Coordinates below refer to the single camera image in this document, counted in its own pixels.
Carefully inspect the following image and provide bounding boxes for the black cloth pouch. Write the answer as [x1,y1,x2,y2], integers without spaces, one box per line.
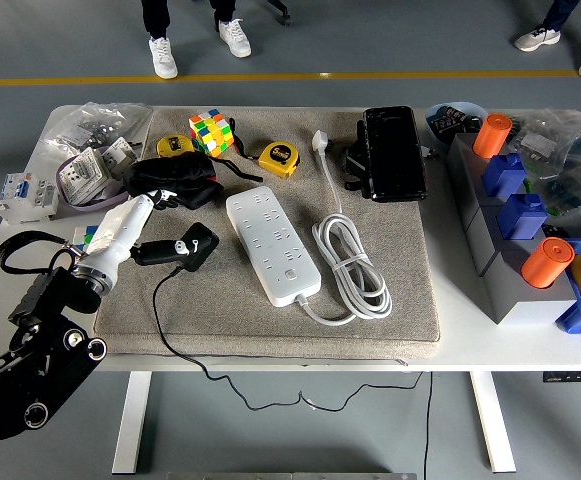
[122,151,225,210]

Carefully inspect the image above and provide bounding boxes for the white wall socket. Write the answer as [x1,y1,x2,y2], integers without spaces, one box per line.
[100,135,141,179]
[58,147,114,206]

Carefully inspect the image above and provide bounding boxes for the white power cable with plug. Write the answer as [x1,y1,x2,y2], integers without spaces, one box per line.
[294,128,394,327]

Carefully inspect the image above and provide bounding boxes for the thin black plug cord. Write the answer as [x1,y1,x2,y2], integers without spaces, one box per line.
[151,267,425,414]

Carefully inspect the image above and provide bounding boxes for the small colourful puzzle cube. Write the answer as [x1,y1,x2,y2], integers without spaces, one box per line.
[67,225,102,256]

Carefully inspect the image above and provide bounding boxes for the white circuit breaker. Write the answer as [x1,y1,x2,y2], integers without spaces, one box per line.
[0,171,60,225]

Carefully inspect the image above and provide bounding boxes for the white power strip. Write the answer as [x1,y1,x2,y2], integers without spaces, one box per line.
[225,186,323,308]

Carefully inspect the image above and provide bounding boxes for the grey block base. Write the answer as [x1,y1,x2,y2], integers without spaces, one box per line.
[444,132,579,326]

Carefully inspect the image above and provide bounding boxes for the clear bag of screws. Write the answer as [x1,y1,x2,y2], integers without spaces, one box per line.
[39,102,154,161]

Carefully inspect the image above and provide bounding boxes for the glossy black flat device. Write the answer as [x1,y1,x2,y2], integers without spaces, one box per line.
[362,105,429,204]

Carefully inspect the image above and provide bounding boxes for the white table leg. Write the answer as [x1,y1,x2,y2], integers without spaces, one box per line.
[111,371,152,475]
[469,371,517,474]

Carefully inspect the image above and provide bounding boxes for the blue block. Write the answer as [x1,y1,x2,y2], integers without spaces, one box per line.
[496,193,550,241]
[481,152,528,199]

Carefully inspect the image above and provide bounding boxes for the large colourful puzzle cube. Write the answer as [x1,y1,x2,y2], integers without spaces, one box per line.
[188,108,235,159]

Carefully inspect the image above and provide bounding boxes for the black plug adapter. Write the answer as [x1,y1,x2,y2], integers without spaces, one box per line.
[172,222,220,274]

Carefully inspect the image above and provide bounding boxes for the purple bowl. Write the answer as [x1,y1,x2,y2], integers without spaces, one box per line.
[55,144,144,214]

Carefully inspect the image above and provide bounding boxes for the grey-brown mat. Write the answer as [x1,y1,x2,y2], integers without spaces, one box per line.
[93,106,442,361]

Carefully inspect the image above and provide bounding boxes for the light blue bowl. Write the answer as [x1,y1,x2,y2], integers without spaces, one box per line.
[424,101,489,151]

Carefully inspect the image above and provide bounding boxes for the yellow tape measure black label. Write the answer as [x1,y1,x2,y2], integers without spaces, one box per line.
[156,134,196,159]

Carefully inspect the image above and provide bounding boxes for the person with white shoes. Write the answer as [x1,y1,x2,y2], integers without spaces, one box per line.
[139,0,253,80]

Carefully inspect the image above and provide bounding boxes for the hanging black cable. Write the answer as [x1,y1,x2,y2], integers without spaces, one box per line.
[422,372,434,480]

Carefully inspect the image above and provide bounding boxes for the yellow tape measure red label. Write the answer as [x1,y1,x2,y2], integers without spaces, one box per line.
[257,140,301,180]

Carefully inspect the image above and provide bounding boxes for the black chair caster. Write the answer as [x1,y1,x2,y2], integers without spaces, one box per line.
[264,0,292,26]

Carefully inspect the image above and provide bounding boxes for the orange cylinder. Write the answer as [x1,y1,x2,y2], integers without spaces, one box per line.
[520,236,576,290]
[472,112,514,159]

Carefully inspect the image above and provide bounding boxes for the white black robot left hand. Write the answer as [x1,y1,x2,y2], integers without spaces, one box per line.
[79,188,201,277]

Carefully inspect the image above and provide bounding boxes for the black component packets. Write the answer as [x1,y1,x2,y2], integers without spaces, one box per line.
[430,106,484,140]

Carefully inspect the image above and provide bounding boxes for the person with grey shoes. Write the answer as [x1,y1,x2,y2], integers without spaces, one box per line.
[513,0,581,80]

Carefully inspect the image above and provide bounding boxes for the black strap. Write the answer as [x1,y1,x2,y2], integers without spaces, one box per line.
[218,118,264,184]

